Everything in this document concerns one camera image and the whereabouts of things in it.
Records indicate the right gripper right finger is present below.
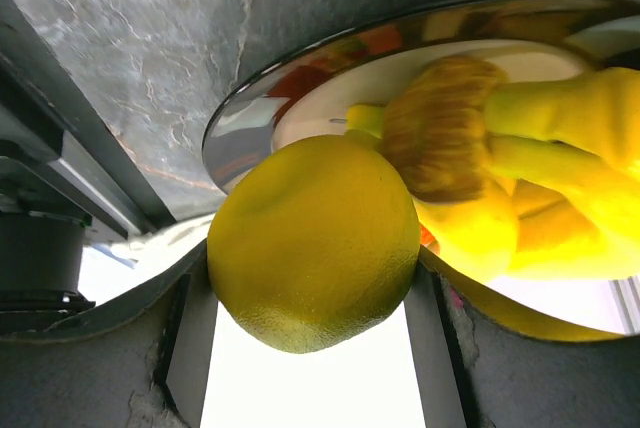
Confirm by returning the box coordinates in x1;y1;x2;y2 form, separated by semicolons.
404;252;639;427

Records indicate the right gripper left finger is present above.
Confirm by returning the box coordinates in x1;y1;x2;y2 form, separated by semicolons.
1;242;218;427

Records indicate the fake banana bunch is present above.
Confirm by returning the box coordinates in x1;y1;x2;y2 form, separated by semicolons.
347;55;639;283

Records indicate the fake yellow lemon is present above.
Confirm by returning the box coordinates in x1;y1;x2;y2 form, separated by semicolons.
207;130;420;354

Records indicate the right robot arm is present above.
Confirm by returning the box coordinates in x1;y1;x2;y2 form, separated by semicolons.
1;215;639;427

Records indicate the dark striped ceramic plate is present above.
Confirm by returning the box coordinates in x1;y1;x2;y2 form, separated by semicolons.
201;0;640;337

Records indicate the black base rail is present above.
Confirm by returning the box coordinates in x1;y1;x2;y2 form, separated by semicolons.
1;0;176;243

